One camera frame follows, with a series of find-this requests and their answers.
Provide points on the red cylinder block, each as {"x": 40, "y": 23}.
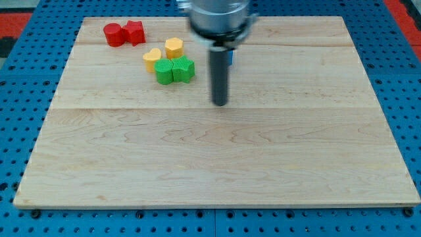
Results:
{"x": 113, "y": 34}

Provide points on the green star block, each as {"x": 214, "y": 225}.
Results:
{"x": 183, "y": 69}

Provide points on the green cylinder block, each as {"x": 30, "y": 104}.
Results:
{"x": 163, "y": 71}

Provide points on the blue block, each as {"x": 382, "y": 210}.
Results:
{"x": 230, "y": 57}

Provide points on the yellow heart block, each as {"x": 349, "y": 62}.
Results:
{"x": 150, "y": 58}

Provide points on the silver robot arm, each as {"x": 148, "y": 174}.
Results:
{"x": 219, "y": 23}

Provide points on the red star block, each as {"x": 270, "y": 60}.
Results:
{"x": 134, "y": 32}

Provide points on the wooden board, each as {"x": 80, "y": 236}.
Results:
{"x": 302, "y": 127}

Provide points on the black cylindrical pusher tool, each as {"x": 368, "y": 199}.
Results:
{"x": 218, "y": 65}

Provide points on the yellow hexagon block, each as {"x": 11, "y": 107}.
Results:
{"x": 174, "y": 48}

